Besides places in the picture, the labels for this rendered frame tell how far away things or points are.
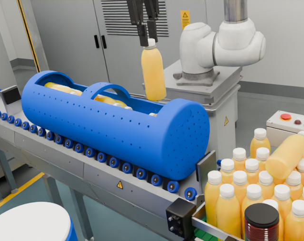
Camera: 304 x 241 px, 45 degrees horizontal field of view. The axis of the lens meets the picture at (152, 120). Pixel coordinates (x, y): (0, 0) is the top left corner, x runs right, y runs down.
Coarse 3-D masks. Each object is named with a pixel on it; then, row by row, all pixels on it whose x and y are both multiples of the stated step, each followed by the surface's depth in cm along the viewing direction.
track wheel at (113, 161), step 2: (112, 158) 145; (114, 158) 145; (116, 158) 144; (118, 158) 145; (110, 160) 146; (112, 160) 145; (114, 160) 144; (116, 160) 144; (118, 160) 144; (110, 162) 146; (112, 162) 145; (114, 162) 144; (116, 162) 144; (118, 162) 144; (110, 164) 145; (112, 164) 145; (114, 164) 144; (116, 164) 144; (118, 164) 144; (112, 166) 144; (114, 166) 144; (116, 166) 144
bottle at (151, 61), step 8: (144, 48) 117; (152, 48) 117; (144, 56) 118; (152, 56) 117; (160, 56) 119; (144, 64) 118; (152, 64) 117; (160, 64) 119; (144, 72) 120; (152, 72) 119; (160, 72) 120; (144, 80) 122; (152, 80) 120; (160, 80) 121; (152, 88) 121; (160, 88) 122; (152, 96) 123; (160, 96) 123
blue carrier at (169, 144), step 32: (32, 96) 165; (64, 96) 151; (128, 96) 158; (64, 128) 153; (96, 128) 137; (128, 128) 126; (160, 128) 117; (192, 128) 127; (128, 160) 134; (160, 160) 118; (192, 160) 131
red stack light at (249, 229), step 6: (246, 222) 68; (246, 228) 69; (252, 228) 67; (258, 228) 66; (264, 228) 66; (270, 228) 66; (276, 228) 67; (246, 234) 70; (252, 234) 68; (258, 234) 67; (264, 234) 66; (270, 234) 66; (276, 234) 67; (252, 240) 68; (258, 240) 67; (264, 240) 67; (270, 240) 67
